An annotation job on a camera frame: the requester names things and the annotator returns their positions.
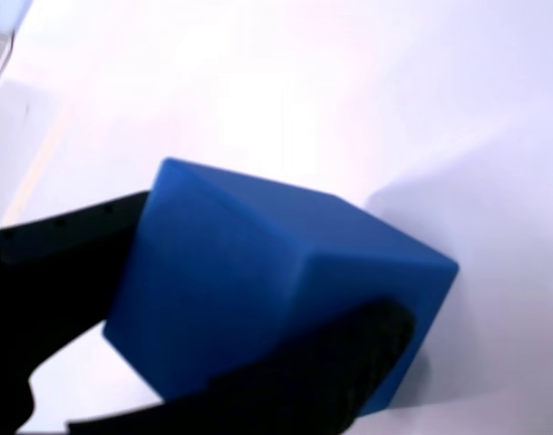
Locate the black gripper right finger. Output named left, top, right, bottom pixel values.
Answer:
left=66, top=297, right=417, bottom=435

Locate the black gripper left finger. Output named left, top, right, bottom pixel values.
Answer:
left=0, top=189, right=150, bottom=435

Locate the blue cube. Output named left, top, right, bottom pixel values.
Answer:
left=102, top=156, right=461, bottom=416

